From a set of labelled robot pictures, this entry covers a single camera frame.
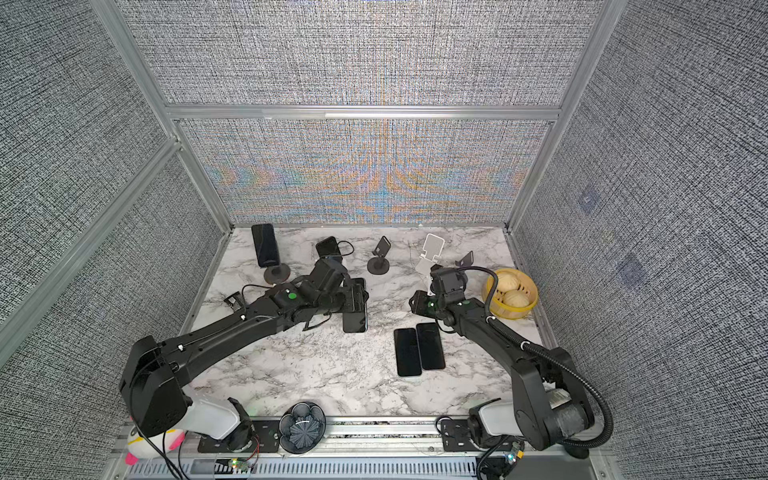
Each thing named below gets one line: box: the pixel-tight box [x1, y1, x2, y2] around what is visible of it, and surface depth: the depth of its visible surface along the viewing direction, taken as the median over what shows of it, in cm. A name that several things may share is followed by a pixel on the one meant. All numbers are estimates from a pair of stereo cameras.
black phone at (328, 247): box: [315, 236, 342, 259], surface depth 97 cm
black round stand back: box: [367, 235, 391, 275], surface depth 108 cm
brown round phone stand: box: [263, 263, 291, 285], surface depth 107 cm
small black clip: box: [223, 291, 243, 312], surface depth 98 cm
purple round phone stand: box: [455, 250, 474, 267], surface depth 100 cm
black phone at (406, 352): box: [394, 328, 422, 377], surface depth 90 cm
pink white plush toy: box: [124, 426, 187, 466], surface depth 69 cm
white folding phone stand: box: [415, 233, 445, 276], surface depth 105 cm
